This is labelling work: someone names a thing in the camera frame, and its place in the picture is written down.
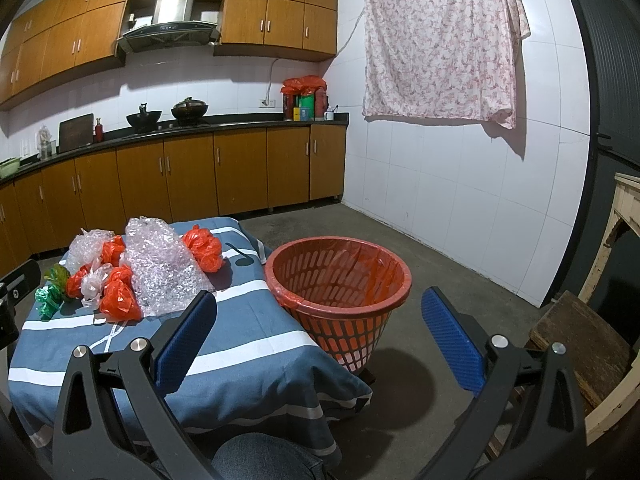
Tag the black lidded pot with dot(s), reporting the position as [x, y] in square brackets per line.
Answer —
[189, 112]

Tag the brown wooden stool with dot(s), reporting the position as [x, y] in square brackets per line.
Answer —
[600, 357]

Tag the dark cutting board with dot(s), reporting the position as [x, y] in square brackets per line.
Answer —
[75, 133]

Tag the lower wooden kitchen cabinets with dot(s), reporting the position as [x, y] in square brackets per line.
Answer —
[180, 178]

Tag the clear glass jar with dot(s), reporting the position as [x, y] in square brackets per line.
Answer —
[45, 143]

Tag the red bottle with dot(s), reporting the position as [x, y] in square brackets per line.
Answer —
[98, 131]

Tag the blue white striped tablecloth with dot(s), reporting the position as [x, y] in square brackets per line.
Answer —
[258, 369]

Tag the red bag with groceries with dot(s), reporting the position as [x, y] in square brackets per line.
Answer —
[304, 98]

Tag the green basin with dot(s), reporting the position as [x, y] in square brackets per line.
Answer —
[9, 167]

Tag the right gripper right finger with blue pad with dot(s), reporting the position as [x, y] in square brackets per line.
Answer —
[525, 419]

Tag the upper wooden kitchen cabinets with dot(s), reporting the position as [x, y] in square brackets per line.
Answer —
[57, 41]

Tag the pink floral hanging cloth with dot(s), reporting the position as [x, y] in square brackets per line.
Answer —
[443, 60]

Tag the wooden kitchen cabinets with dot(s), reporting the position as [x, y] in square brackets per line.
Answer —
[57, 41]
[180, 178]

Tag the large orange plastic bag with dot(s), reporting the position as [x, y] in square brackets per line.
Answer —
[118, 302]

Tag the red plastic trash basket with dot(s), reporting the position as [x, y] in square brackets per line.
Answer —
[341, 290]

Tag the small orange plastic bag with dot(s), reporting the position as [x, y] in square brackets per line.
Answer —
[73, 284]

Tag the black wok with utensil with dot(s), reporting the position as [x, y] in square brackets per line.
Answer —
[144, 120]

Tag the green plastic bag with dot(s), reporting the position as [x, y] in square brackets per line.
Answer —
[52, 295]

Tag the steel range hood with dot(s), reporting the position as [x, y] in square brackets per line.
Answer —
[161, 24]

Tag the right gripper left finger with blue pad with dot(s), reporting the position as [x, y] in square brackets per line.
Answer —
[90, 438]

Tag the large clear bubble wrap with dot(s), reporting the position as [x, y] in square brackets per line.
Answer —
[165, 275]

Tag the person's blue jeans knee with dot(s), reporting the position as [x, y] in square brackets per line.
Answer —
[259, 456]

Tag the white plastic bag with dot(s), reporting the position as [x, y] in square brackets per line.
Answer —
[85, 248]

